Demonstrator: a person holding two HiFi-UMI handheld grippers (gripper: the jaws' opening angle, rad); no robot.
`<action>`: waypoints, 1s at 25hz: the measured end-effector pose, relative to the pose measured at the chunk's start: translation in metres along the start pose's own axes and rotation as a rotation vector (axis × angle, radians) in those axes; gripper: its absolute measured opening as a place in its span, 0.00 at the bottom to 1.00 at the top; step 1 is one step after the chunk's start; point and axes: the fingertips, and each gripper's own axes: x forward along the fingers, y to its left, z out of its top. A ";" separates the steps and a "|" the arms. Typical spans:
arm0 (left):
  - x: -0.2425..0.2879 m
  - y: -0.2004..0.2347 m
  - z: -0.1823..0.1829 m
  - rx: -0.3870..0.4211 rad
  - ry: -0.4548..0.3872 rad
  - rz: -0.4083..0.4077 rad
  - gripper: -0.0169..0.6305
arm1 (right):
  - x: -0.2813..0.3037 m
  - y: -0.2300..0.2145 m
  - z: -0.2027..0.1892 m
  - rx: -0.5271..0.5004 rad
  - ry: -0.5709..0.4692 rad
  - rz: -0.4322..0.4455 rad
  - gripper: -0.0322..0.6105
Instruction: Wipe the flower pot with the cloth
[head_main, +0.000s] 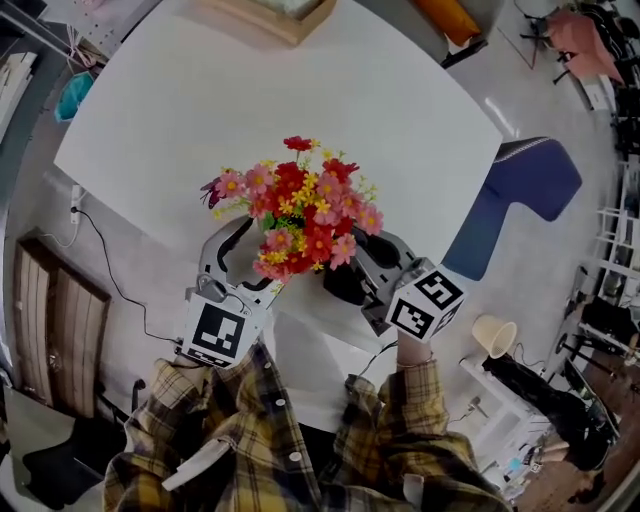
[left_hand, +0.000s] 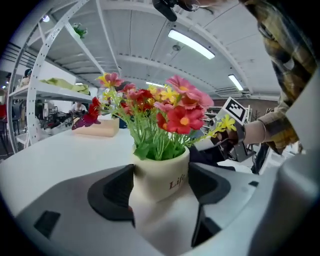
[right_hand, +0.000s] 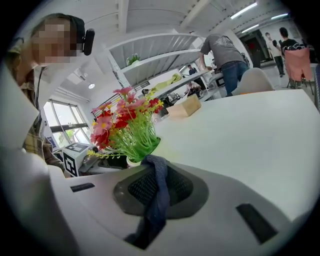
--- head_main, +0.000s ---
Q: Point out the white clip-on device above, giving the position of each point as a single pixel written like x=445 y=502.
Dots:
x=197 y=465

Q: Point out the person's right forearm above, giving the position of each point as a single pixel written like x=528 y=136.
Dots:
x=410 y=395

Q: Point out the pink chair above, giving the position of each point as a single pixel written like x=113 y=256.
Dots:
x=582 y=45

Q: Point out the white shelf rack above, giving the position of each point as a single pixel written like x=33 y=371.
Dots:
x=617 y=225

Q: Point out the blue chair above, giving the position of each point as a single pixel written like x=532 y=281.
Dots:
x=520 y=185

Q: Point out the teal basket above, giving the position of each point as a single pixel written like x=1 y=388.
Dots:
x=75 y=95

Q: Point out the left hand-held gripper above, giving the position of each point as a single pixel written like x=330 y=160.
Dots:
x=215 y=330

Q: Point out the wooden tray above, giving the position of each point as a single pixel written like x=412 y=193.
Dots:
x=280 y=20

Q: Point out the red pink artificial flowers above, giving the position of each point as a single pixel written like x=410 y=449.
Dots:
x=300 y=220

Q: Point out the person's left forearm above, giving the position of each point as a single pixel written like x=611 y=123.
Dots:
x=225 y=390

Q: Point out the orange cushion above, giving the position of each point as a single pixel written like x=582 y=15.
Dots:
x=450 y=17

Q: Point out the black office chair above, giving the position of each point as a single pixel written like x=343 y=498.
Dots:
x=65 y=465

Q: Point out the black bag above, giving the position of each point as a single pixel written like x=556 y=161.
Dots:
x=550 y=405

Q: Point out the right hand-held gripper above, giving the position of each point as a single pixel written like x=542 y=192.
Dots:
x=425 y=305

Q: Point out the white power strip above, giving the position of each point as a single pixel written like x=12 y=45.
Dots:
x=76 y=202

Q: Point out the person's plaid shirt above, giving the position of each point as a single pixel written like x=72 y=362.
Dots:
x=285 y=475

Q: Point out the black flower pot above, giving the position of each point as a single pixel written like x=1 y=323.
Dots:
x=345 y=287

